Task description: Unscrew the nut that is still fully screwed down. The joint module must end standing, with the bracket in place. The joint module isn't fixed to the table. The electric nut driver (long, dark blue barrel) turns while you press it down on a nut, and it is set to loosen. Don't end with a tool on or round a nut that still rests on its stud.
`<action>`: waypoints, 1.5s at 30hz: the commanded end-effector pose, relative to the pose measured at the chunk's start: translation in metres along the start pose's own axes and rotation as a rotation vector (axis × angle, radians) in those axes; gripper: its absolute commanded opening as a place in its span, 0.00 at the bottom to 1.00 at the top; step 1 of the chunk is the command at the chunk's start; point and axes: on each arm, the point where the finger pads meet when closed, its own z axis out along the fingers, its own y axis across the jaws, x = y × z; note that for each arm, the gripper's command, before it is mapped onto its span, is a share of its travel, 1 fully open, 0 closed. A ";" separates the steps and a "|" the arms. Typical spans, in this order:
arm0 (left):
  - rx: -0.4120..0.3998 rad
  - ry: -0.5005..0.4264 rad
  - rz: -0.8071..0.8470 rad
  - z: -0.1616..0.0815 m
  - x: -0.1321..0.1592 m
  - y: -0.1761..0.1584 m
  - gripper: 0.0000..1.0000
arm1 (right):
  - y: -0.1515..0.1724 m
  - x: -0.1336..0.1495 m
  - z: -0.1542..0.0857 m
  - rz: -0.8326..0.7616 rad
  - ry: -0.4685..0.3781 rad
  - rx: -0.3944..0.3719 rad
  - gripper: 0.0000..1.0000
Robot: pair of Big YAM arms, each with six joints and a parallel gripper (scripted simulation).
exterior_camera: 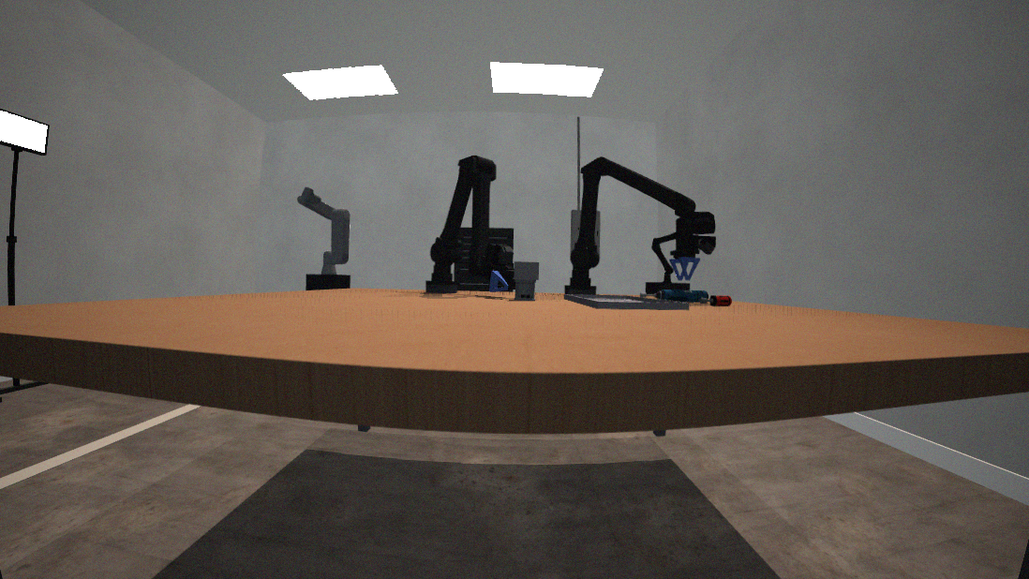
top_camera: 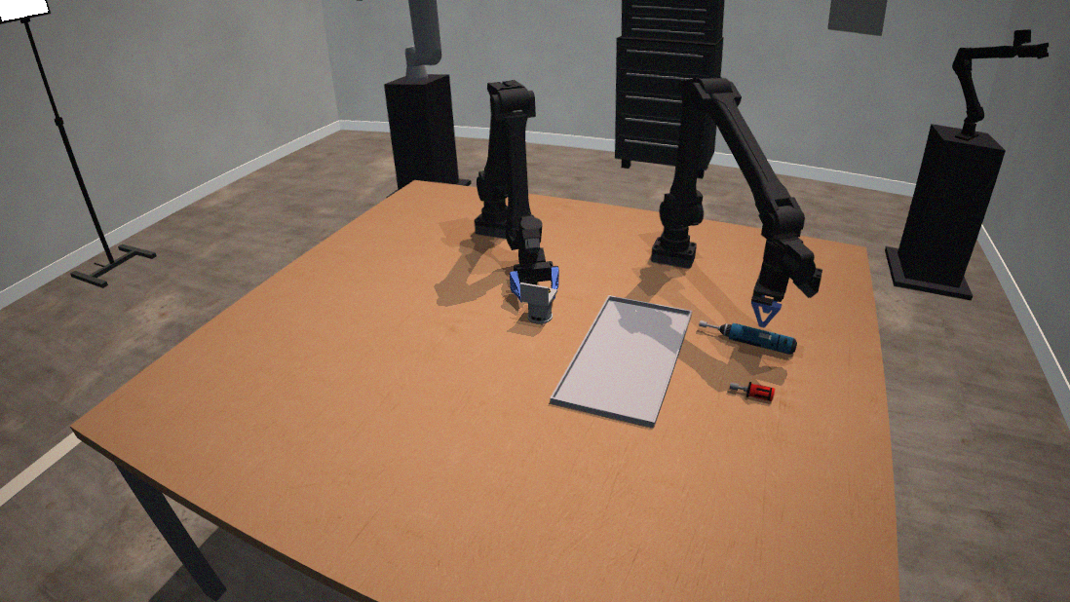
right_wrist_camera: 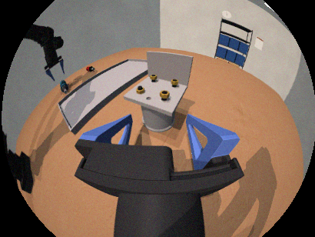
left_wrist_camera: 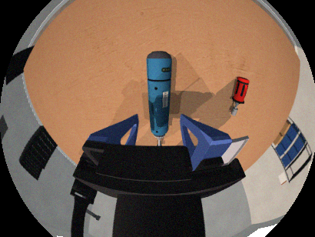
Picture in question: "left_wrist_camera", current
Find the dark blue electric nut driver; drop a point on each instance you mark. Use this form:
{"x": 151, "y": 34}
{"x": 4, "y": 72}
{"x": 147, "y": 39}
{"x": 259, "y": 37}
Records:
{"x": 159, "y": 92}

